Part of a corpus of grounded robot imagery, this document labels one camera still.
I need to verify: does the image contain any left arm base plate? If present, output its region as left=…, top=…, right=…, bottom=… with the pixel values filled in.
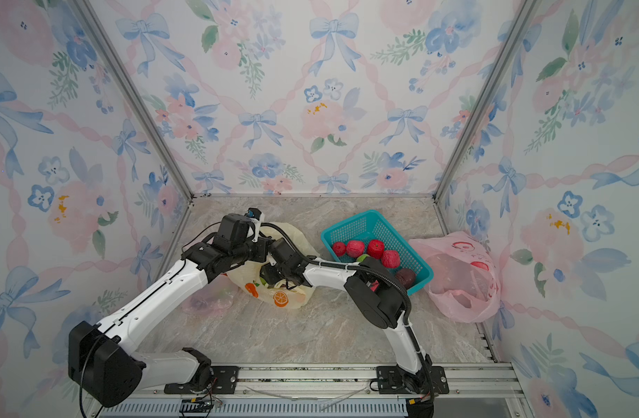
left=164, top=366, right=240, bottom=395

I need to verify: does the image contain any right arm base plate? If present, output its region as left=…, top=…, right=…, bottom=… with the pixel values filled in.
left=375, top=366, right=450, bottom=397

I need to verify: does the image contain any pink crinkled toy ball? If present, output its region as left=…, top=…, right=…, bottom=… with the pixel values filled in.
left=380, top=250, right=401, bottom=269

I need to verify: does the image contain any right aluminium corner post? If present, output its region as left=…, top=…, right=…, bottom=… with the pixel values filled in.
left=433, top=0, right=539, bottom=205

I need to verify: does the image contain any pink printed plastic bag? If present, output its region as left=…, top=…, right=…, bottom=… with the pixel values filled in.
left=409, top=232, right=502, bottom=323

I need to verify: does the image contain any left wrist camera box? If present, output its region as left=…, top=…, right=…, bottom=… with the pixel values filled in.
left=246, top=207, right=265, bottom=242

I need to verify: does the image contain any aluminium corner post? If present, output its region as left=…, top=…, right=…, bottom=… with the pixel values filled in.
left=69, top=0, right=194, bottom=201
left=433, top=0, right=539, bottom=205

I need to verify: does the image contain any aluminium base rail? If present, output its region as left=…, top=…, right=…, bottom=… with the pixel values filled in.
left=81, top=363, right=533, bottom=417

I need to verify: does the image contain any yellow knotted plastic bag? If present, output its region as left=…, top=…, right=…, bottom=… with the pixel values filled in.
left=226, top=222, right=320, bottom=310

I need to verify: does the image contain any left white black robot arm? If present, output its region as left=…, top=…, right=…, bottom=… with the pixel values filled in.
left=68, top=208, right=270, bottom=408

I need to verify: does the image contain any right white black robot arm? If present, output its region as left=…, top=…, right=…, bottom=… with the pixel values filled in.
left=254, top=238, right=433, bottom=395

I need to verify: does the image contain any black corrugated right cable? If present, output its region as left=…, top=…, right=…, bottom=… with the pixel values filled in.
left=259, top=222, right=436, bottom=388

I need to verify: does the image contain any dark purple round fruit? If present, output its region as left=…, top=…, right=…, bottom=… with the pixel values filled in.
left=394, top=268, right=416, bottom=289

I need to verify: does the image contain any left aluminium corner post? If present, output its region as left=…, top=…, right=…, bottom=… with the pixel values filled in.
left=69, top=0, right=194, bottom=201

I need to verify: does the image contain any teal plastic mesh basket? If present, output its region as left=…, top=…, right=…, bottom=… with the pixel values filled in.
left=321, top=210, right=434, bottom=295

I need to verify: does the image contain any red apple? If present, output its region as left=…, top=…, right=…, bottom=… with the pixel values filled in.
left=332, top=241, right=347, bottom=257
left=367, top=240, right=386, bottom=260

